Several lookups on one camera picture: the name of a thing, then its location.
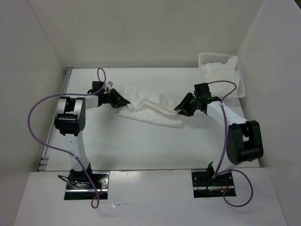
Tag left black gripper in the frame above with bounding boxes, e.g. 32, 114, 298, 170
101, 88, 130, 108

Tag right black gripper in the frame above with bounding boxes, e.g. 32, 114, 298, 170
174, 92, 200, 117

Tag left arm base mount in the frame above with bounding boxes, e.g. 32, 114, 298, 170
57, 170, 110, 201

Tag white perforated plastic basket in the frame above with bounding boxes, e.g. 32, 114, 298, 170
198, 52, 246, 98

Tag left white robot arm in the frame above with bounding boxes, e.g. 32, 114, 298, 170
54, 81, 130, 188

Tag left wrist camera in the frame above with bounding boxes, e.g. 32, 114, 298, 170
106, 81, 113, 90

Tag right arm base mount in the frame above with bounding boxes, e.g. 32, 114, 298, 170
191, 169, 237, 198

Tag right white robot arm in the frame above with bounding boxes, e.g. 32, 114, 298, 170
174, 83, 264, 185

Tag white skirts in basket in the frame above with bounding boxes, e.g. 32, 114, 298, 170
201, 56, 240, 96

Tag white pleated skirt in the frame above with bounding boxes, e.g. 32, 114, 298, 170
117, 87, 186, 129

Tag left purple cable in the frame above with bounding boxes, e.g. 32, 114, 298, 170
27, 67, 109, 209

